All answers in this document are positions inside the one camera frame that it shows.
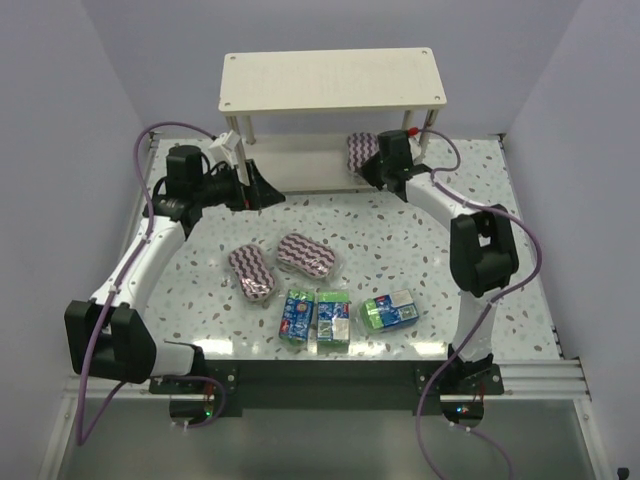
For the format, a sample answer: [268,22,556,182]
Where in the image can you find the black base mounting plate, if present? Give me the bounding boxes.
[149,360,505,418]

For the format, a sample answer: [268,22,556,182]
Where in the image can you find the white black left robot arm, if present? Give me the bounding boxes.
[64,145,285,384]

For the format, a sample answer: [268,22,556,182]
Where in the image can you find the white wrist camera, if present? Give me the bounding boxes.
[409,137,424,164]
[208,130,241,165]

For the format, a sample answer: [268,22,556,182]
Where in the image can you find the cream two-tier wooden shelf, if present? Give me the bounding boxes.
[219,47,447,193]

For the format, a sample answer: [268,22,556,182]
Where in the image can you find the purple wavy sponge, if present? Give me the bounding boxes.
[276,233,337,279]
[346,132,379,175]
[228,244,277,303]

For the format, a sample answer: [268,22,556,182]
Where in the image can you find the green sponge pack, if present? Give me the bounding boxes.
[278,289,316,348]
[316,290,351,353]
[358,289,420,334]

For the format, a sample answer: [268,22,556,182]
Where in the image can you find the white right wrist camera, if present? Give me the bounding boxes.
[409,137,424,164]

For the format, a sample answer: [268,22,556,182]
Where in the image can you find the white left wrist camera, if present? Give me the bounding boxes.
[208,130,241,165]

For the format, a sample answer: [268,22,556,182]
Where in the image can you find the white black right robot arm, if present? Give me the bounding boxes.
[358,129,519,394]

